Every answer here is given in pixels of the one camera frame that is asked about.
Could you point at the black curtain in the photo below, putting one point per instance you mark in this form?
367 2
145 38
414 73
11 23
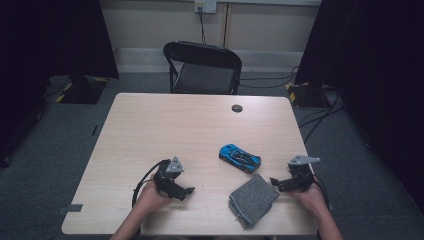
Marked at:
50 40
373 60

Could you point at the black folding chair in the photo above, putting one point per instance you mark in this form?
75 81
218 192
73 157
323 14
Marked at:
203 78

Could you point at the person's right hand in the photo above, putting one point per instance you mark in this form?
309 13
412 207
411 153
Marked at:
313 200

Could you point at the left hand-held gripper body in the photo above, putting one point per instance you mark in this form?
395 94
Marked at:
168 181

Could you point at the beige wall pipe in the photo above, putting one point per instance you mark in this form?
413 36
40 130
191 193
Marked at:
226 25

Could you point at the person's left hand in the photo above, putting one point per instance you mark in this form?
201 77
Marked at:
150 200

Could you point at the white wall socket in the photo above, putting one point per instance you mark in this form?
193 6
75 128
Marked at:
205 6

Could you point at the grey cloth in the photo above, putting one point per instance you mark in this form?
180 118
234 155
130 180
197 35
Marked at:
251 201

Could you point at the grey tape strip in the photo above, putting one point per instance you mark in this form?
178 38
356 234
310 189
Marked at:
331 206
70 208

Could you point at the blue toy car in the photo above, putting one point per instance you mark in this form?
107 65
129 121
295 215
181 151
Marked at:
240 158

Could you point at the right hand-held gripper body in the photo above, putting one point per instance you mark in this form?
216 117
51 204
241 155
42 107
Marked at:
301 178

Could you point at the black stand base striped tape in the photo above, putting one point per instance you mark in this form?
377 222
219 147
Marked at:
306 95
81 91

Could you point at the small black floor tape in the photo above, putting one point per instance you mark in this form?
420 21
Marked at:
95 130

